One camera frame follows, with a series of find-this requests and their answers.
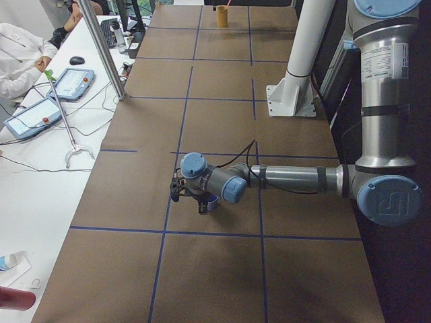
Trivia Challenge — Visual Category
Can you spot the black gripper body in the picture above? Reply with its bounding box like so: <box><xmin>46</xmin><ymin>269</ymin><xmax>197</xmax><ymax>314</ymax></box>
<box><xmin>170</xmin><ymin>176</ymin><xmax>209</xmax><ymax>202</ymax></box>

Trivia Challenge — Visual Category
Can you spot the blue plastic cup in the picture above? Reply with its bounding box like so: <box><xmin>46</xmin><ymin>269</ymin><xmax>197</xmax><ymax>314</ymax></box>
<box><xmin>207</xmin><ymin>194</ymin><xmax>219</xmax><ymax>211</ymax></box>

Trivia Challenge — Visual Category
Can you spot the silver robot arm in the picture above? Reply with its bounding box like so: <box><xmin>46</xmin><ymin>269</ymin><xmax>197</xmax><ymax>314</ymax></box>
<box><xmin>170</xmin><ymin>1</ymin><xmax>423</xmax><ymax>226</ymax></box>

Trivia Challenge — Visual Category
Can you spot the tan cup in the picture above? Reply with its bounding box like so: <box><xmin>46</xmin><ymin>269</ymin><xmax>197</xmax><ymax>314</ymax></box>
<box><xmin>216</xmin><ymin>5</ymin><xmax>228</xmax><ymax>28</ymax></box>

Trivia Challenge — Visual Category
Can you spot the far teach pendant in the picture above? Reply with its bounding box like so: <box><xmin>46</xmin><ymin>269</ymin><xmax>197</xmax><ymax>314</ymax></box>
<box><xmin>54</xmin><ymin>68</ymin><xmax>95</xmax><ymax>102</ymax></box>

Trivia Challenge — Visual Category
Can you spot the teach pendant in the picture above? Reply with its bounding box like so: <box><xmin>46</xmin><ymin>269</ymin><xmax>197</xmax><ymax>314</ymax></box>
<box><xmin>3</xmin><ymin>98</ymin><xmax>61</xmax><ymax>139</ymax></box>
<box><xmin>54</xmin><ymin>68</ymin><xmax>95</xmax><ymax>102</ymax></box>

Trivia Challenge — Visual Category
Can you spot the near teach pendant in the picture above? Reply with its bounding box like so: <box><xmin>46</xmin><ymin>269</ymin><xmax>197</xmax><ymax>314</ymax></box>
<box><xmin>3</xmin><ymin>98</ymin><xmax>61</xmax><ymax>139</ymax></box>

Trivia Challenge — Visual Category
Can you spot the clear water bottle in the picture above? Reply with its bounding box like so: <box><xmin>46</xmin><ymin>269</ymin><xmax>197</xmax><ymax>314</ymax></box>
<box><xmin>112</xmin><ymin>22</ymin><xmax>127</xmax><ymax>54</ymax></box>

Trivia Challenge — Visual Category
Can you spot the black computer mouse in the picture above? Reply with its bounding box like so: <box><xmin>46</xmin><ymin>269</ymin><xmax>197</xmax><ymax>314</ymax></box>
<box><xmin>69</xmin><ymin>56</ymin><xmax>86</xmax><ymax>66</ymax></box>

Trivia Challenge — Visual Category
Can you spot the reacher grabber tool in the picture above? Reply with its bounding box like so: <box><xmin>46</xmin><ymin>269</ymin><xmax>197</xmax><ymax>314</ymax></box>
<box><xmin>44</xmin><ymin>69</ymin><xmax>95</xmax><ymax>169</ymax></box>

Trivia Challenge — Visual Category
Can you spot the black keyboard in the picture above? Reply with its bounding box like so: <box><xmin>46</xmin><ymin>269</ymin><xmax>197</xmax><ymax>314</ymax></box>
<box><xmin>100</xmin><ymin>19</ymin><xmax>117</xmax><ymax>48</ymax></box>

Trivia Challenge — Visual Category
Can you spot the white tube on paper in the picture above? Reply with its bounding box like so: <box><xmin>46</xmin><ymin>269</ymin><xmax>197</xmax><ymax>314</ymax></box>
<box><xmin>1</xmin><ymin>251</ymin><xmax>32</xmax><ymax>279</ymax></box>

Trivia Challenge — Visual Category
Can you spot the dark red cylinder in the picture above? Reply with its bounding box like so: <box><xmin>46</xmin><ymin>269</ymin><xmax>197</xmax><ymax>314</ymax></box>
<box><xmin>0</xmin><ymin>287</ymin><xmax>36</xmax><ymax>311</ymax></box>

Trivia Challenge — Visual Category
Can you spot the person in white shirt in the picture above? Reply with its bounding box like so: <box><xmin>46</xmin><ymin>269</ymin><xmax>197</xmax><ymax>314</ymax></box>
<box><xmin>1</xmin><ymin>1</ymin><xmax>79</xmax><ymax>100</ymax></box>

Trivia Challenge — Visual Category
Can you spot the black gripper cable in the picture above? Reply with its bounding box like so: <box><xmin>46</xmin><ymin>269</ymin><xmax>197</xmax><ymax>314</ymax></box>
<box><xmin>215</xmin><ymin>139</ymin><xmax>317</xmax><ymax>195</ymax></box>

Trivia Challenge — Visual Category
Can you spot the white camera pole base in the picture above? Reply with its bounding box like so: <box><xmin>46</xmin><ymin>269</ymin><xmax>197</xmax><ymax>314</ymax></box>
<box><xmin>266</xmin><ymin>0</ymin><xmax>335</xmax><ymax>117</ymax></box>

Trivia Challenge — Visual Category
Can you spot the grey aluminium frame post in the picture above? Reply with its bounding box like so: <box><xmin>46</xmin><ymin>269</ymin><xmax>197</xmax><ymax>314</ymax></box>
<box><xmin>78</xmin><ymin>0</ymin><xmax>126</xmax><ymax>101</ymax></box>

